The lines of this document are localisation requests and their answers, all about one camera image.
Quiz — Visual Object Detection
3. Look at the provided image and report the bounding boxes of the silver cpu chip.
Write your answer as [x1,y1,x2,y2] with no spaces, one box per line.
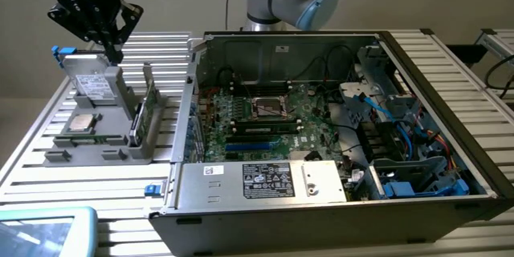
[63,113,102,135]

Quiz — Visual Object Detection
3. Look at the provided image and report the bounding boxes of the blue plastic fan bracket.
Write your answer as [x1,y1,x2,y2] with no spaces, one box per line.
[382,181,418,200]

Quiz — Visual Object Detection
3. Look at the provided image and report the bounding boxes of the silver chipset heat sink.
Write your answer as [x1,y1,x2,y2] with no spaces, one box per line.
[288,150,320,162]

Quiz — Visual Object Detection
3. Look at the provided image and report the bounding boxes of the metal slat side table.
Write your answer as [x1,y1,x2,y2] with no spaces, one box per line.
[476,28,514,64]

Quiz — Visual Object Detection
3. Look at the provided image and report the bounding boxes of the short black expansion slot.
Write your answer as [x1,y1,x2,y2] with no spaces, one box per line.
[225,152,260,161]

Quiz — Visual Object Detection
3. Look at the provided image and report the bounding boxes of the looped blue wire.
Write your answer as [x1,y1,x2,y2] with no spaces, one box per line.
[394,120,421,160]

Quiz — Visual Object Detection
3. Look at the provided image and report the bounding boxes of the long black expansion slot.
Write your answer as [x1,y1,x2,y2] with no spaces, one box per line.
[225,134,284,145]

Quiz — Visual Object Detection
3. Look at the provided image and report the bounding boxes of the open black pc case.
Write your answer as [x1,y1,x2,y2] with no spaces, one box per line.
[149,29,514,257]

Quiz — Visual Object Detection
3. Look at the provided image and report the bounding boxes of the grey parts rack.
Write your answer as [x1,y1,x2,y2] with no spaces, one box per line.
[43,63,171,168]

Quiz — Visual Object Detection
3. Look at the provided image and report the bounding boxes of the metal cpu socket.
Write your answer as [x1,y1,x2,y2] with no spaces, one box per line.
[250,95,292,119]

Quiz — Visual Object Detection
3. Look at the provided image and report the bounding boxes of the thick black cable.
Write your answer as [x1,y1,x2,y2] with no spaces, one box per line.
[485,54,514,99]

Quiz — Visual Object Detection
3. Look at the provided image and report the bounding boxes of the black looped wire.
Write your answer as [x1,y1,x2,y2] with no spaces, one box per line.
[326,44,358,81]

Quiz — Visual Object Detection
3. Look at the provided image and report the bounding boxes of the green motherboard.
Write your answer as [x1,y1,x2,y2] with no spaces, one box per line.
[197,84,348,163]

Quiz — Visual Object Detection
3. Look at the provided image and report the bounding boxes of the black ram slot bank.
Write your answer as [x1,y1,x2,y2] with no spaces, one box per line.
[240,83,296,96]

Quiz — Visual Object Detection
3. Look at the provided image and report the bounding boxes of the silver power supply unit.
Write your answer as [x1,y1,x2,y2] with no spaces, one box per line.
[175,160,349,210]

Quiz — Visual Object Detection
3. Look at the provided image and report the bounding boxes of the hard disk blue carrier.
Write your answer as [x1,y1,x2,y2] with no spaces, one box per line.
[51,45,118,102]

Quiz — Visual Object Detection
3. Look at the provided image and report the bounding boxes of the black ram stick white label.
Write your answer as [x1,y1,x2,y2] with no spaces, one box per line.
[233,126,302,135]

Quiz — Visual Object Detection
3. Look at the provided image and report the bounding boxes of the metal disk bay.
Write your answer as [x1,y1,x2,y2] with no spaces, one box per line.
[338,80,424,126]

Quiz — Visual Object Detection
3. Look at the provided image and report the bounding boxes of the thin blue sata wire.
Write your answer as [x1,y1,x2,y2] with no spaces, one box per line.
[352,93,394,122]

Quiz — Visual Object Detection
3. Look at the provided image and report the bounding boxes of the teal teach pendant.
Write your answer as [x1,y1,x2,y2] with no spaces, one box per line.
[0,206,98,257]

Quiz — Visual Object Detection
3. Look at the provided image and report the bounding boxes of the blue case latch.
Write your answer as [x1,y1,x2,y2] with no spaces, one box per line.
[143,179,169,198]

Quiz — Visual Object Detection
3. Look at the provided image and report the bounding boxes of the blue expansion slot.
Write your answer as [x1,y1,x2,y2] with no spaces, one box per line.
[225,142,280,153]

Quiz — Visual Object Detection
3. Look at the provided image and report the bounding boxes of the red yellow power wires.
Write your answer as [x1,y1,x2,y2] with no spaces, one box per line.
[428,129,461,176]

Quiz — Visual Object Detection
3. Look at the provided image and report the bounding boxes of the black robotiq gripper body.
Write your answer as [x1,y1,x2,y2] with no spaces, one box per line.
[39,0,125,34]

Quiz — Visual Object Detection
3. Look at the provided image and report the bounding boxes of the green gpu card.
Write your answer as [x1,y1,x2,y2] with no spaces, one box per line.
[129,62,159,147]

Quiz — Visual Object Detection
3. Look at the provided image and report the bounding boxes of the green ram stick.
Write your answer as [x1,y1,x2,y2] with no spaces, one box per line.
[55,134,122,147]

